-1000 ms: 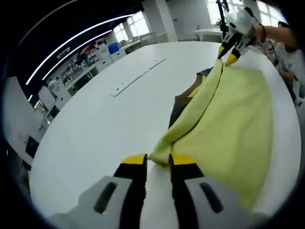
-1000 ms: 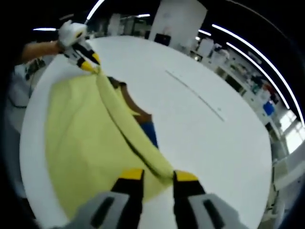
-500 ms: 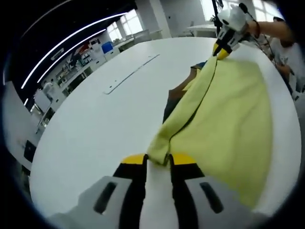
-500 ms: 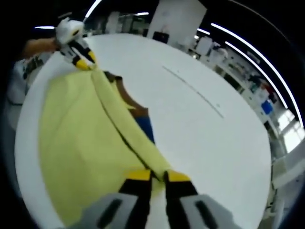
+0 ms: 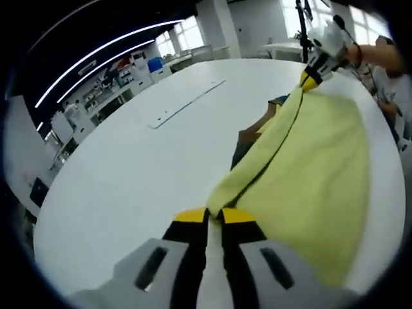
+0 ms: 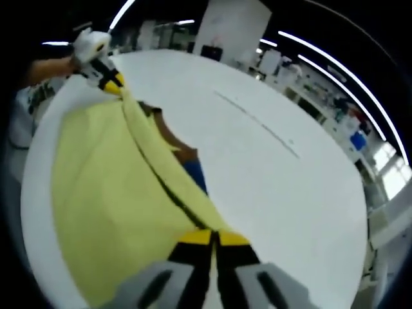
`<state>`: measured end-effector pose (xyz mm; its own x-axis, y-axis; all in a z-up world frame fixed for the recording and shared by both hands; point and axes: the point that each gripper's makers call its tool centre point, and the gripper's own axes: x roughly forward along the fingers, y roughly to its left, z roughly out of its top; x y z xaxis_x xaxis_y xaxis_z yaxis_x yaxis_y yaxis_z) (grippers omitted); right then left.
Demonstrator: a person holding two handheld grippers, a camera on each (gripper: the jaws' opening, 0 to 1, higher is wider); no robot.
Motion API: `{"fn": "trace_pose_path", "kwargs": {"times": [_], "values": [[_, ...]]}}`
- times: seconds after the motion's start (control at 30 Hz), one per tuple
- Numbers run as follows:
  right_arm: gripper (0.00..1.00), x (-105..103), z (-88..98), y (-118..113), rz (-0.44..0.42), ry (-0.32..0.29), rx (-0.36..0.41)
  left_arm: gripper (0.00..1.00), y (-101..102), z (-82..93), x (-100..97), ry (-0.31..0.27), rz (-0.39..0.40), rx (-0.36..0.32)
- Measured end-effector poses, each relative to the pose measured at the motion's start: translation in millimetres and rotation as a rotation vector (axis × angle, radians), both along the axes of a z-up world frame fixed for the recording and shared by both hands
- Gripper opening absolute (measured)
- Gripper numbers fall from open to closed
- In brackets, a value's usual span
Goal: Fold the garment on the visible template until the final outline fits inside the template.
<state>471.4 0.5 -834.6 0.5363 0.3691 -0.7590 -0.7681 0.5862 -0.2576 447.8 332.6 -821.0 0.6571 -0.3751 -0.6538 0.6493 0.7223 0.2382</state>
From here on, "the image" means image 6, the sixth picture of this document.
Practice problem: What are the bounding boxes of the blue bin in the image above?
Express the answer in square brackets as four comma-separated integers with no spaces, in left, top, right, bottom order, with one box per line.
[350,131,368,151]

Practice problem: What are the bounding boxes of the black box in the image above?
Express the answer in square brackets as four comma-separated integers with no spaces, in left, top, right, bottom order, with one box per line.
[200,45,224,62]

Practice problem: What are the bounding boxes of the person's dark printed shirt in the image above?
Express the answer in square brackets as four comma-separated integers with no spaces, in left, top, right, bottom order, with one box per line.
[15,80,64,116]

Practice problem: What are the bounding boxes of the cluttered white workbenches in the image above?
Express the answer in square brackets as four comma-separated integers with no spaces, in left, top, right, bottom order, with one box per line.
[253,48,378,162]

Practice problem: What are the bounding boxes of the row of white cabinets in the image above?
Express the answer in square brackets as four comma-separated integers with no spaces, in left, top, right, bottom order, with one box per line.
[127,20,198,53]

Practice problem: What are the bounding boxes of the yellow and blue garment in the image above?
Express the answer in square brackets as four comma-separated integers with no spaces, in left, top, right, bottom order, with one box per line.
[50,91,249,308]

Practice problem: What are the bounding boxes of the bright window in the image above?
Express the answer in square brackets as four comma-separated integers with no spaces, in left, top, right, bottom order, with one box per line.
[369,140,412,201]

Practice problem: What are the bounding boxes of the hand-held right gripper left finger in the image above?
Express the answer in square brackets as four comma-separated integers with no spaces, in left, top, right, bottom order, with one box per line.
[99,229,212,309]

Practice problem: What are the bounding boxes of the white square pillar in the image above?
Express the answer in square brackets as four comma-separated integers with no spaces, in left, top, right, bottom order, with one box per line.
[194,0,273,61]

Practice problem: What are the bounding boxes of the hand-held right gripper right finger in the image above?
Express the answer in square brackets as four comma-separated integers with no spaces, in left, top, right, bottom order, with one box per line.
[215,230,310,309]

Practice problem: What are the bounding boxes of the long straight ceiling light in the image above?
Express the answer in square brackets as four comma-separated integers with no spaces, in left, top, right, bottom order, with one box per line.
[109,0,136,30]

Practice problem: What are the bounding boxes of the long curved ceiling light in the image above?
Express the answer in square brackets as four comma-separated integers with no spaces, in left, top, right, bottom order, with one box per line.
[277,30,410,162]
[297,53,388,142]

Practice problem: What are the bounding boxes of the person's left hand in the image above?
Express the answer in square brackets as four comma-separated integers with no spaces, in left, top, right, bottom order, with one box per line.
[65,53,82,77]

